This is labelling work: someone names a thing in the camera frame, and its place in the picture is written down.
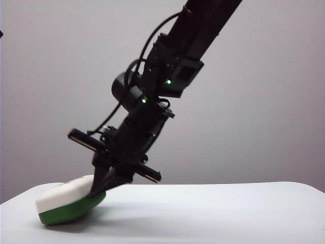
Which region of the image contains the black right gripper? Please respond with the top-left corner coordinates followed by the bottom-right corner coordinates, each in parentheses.
top-left (68, 100), bottom-right (176, 198)

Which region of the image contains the white green foam mahjong tile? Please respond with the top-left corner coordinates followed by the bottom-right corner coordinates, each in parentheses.
top-left (35, 174), bottom-right (107, 226)

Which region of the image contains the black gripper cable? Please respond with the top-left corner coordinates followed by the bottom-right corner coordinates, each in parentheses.
top-left (87, 60), bottom-right (143, 135)

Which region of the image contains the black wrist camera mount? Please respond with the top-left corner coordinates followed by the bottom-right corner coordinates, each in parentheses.
top-left (159, 58), bottom-right (205, 99)

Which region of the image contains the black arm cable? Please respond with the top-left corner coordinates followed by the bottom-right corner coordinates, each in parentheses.
top-left (138, 11), bottom-right (190, 77)

